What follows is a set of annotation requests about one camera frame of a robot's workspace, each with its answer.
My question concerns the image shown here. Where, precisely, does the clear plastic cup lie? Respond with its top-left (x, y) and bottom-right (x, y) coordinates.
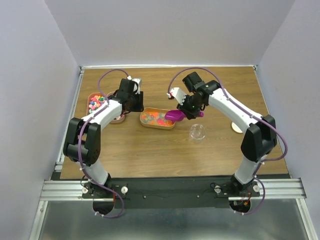
top-left (189, 124), bottom-right (206, 143)

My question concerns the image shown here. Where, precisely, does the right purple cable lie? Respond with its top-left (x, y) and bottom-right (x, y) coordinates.
top-left (169, 67), bottom-right (291, 216)

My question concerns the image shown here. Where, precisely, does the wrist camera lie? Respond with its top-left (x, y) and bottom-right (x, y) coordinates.
top-left (127, 75), bottom-right (142, 95)
top-left (166, 87), bottom-right (187, 106)

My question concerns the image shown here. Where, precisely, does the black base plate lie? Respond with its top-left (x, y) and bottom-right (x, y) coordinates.
top-left (82, 176), bottom-right (264, 213)

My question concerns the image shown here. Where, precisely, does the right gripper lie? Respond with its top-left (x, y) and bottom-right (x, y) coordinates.
top-left (176, 94), bottom-right (203, 120)

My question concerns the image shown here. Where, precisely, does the white round lid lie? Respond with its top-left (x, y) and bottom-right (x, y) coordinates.
top-left (231, 122), bottom-right (243, 134)

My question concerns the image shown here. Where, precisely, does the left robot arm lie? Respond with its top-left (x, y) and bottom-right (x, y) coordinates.
top-left (63, 77), bottom-right (144, 198)

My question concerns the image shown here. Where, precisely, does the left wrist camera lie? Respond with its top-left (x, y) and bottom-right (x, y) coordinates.
top-left (127, 75), bottom-right (142, 95)

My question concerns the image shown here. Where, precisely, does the aluminium frame rail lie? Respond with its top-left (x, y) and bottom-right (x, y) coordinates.
top-left (29, 174), bottom-right (317, 240)

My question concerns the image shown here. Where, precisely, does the pink tray of wrapped candies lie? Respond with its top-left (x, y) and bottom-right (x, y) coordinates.
top-left (86, 92), bottom-right (106, 115)

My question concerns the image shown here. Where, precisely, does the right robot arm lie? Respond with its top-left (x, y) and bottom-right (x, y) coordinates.
top-left (168, 72), bottom-right (277, 196)

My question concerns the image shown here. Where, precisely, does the magenta plastic scoop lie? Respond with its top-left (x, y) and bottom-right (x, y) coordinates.
top-left (164, 109), bottom-right (204, 123)

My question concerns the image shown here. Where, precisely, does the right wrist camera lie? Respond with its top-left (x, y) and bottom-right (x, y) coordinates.
top-left (166, 87), bottom-right (187, 106)

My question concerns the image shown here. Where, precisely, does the pink tray of lollipops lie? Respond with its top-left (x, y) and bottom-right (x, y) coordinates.
top-left (107, 92), bottom-right (126, 124)

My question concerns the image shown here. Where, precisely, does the orange tray of star candies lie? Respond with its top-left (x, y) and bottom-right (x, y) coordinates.
top-left (139, 107), bottom-right (175, 130)

